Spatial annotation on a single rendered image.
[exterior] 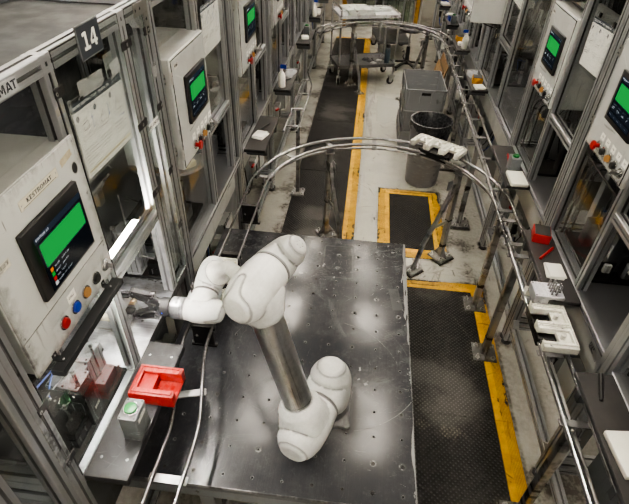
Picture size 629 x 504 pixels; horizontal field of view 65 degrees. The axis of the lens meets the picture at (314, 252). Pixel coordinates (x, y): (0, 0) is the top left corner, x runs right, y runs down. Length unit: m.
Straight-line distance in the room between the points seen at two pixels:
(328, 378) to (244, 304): 0.59
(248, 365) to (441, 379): 1.33
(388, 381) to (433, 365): 1.00
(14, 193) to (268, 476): 1.25
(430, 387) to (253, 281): 1.87
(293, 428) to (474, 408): 1.52
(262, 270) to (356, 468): 0.89
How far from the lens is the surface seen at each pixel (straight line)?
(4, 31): 1.68
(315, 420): 1.73
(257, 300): 1.35
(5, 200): 1.23
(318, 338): 2.29
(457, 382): 3.11
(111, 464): 1.78
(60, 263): 1.37
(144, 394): 1.83
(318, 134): 5.57
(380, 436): 2.02
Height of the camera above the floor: 2.40
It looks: 39 degrees down
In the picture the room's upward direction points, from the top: 2 degrees clockwise
